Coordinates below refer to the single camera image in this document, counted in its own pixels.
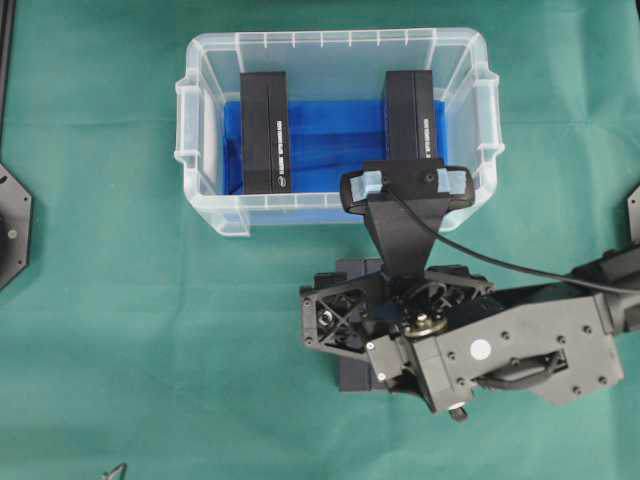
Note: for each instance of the green table cloth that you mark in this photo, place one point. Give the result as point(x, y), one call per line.
point(138, 335)

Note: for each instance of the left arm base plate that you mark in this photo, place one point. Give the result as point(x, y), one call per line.
point(16, 213)

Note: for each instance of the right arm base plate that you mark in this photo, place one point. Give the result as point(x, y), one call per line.
point(633, 214)

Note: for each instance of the blue liner sheet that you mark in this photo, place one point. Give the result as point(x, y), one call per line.
point(327, 139)

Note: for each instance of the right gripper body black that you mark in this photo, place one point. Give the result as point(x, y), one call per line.
point(427, 311)

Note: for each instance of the clear plastic storage case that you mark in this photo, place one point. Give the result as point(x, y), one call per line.
point(333, 65)

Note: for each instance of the black box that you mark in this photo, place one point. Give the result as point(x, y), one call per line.
point(266, 149)
point(411, 129)
point(357, 375)

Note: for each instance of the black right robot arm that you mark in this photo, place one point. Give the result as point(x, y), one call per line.
point(556, 340)

